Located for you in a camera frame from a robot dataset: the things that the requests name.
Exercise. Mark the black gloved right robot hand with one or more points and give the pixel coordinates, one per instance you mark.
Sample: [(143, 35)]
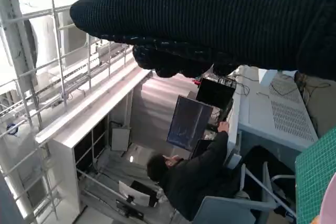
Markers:
[(210, 11)]

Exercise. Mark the pink bowl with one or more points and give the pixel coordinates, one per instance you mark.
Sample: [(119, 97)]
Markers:
[(329, 205)]

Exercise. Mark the black computer monitor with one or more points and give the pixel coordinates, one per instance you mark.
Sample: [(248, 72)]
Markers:
[(215, 93)]

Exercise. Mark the dark computer monitor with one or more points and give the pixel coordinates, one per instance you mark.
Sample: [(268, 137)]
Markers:
[(189, 121)]

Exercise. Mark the white perforated cabinet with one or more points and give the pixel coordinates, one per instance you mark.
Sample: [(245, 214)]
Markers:
[(275, 119)]

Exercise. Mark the small white panel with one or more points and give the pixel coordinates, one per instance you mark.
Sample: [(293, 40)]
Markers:
[(120, 138)]

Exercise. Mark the person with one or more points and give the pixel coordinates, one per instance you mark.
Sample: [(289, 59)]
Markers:
[(194, 176)]

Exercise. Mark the long white partition shelf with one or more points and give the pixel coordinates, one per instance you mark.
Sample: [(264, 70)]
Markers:
[(78, 119)]

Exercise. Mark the green cutting mat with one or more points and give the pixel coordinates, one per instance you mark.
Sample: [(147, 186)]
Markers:
[(312, 171)]

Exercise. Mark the black monitor on floor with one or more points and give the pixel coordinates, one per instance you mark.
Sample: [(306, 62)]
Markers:
[(141, 190)]

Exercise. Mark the grey chair with metal legs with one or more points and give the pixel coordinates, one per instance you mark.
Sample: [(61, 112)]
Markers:
[(225, 208)]

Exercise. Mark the white pipe scaffold frame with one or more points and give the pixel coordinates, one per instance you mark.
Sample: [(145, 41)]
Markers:
[(60, 51)]

